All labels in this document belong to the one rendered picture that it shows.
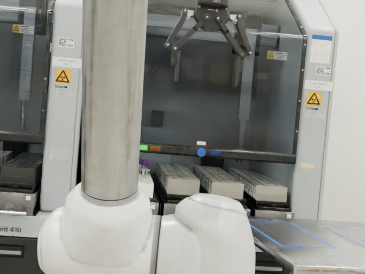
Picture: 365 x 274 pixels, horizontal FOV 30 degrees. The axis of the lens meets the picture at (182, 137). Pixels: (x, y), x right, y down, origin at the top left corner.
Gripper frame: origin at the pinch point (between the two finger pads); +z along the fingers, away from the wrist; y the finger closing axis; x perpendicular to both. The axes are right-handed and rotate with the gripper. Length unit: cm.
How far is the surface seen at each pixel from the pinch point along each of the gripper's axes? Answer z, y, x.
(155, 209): 41, -4, 66
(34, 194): 40, -43, 66
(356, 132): 13, 106, 186
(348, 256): 38, 36, -4
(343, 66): -20, 95, 186
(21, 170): 33, -49, 74
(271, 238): 37.8, 21.8, 11.2
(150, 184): 34, -6, 70
